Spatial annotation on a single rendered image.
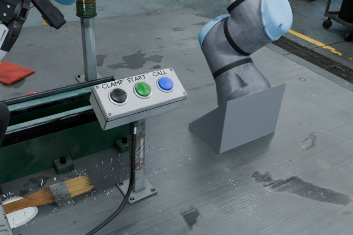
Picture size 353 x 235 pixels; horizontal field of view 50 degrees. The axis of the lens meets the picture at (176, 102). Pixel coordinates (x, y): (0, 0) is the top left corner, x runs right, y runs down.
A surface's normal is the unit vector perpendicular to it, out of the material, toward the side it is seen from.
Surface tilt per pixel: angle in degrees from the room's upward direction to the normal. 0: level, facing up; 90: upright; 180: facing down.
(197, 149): 0
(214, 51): 79
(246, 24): 89
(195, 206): 0
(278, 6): 53
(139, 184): 90
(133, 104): 30
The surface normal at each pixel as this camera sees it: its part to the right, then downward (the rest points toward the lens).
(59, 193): 0.06, -0.86
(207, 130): -0.83, 0.24
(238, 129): 0.55, 0.46
